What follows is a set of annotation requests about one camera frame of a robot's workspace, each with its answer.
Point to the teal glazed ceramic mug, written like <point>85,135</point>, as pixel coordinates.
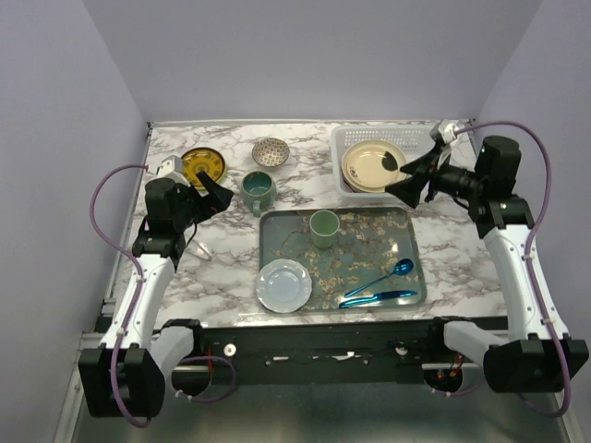
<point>258,192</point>

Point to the blue metallic knife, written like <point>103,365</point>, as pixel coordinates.
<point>377,297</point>

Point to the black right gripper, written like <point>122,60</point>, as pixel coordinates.
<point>410,189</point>

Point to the yellow patterned plate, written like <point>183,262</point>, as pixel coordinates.
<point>203,159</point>

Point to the white perforated plastic bin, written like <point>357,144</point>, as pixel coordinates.
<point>413,140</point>

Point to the teal floral serving tray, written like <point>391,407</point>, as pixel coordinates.
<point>370,242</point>

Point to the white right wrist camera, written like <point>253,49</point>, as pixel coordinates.
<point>443,135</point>

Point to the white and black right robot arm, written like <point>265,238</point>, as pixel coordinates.
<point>539,354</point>

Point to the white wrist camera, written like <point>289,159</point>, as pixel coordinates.
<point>443,135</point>
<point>168,172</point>

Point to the light green ceramic cup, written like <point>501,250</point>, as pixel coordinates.
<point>324,226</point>

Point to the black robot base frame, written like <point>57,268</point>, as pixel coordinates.
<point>367,352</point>

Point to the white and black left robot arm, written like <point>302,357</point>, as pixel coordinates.
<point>125,375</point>

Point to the cream plate with black mark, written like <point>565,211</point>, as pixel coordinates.
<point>371,165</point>

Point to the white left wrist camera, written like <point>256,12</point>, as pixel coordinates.
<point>168,172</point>

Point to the patterned small ceramic bowl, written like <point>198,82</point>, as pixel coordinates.
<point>270,152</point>

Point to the light blue scalloped plate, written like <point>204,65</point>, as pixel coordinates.
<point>283,286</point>

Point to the blue metallic spoon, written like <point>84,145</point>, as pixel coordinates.
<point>401,268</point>

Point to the cream sweet bear plate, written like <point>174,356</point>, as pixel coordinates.
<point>351,188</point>

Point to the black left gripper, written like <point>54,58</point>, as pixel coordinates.
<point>217,199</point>

